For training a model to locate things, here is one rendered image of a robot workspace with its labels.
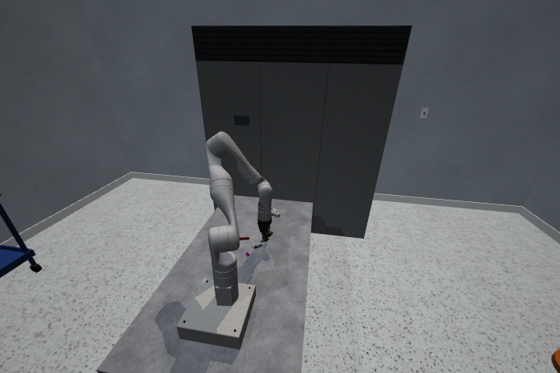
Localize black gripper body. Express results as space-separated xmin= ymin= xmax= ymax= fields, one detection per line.
xmin=258 ymin=219 xmax=271 ymax=232

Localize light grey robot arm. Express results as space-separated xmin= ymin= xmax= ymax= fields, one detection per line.
xmin=205 ymin=131 xmax=280 ymax=306

